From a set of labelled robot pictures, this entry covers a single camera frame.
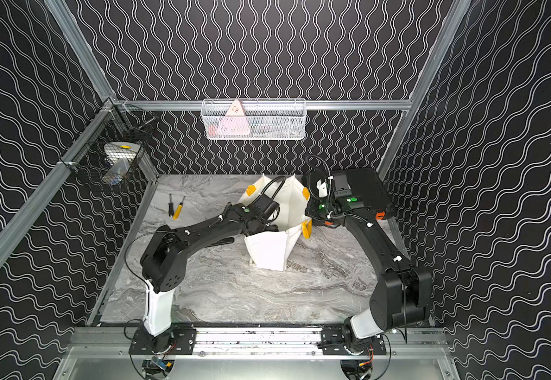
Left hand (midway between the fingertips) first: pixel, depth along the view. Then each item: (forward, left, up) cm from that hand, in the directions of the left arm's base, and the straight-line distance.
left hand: (266, 228), depth 91 cm
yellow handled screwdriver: (+12, +41, -8) cm, 44 cm away
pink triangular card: (+30, +14, +27) cm, 42 cm away
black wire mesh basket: (+11, +56, +24) cm, 62 cm away
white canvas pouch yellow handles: (-12, -2, +7) cm, 14 cm away
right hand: (+3, -15, +11) cm, 18 cm away
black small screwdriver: (+14, +46, -9) cm, 49 cm away
